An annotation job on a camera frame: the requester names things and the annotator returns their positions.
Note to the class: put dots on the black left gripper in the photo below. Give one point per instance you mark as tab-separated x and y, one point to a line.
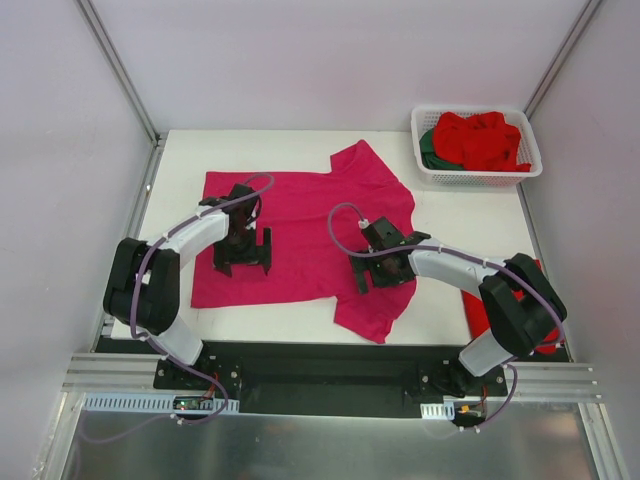
242	252

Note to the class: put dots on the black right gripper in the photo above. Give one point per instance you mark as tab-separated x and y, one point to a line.
370	270

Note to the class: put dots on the pink t shirt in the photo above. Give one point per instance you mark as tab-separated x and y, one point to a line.
306	263

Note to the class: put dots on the white plastic laundry basket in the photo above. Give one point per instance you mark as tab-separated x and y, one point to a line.
425	117

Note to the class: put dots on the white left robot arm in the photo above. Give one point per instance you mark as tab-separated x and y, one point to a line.
143	288

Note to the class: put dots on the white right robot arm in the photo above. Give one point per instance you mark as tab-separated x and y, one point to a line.
468	273

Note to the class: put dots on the folded red t shirt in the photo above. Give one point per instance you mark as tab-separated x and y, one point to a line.
480	315

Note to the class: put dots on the green t shirt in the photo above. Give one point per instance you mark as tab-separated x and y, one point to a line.
429	157

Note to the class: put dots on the red crumpled t shirt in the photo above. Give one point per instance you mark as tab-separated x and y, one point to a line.
480	142

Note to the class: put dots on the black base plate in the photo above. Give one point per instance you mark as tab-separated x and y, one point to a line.
337	380

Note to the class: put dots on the aluminium frame rail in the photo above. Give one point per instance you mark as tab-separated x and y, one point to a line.
161	384

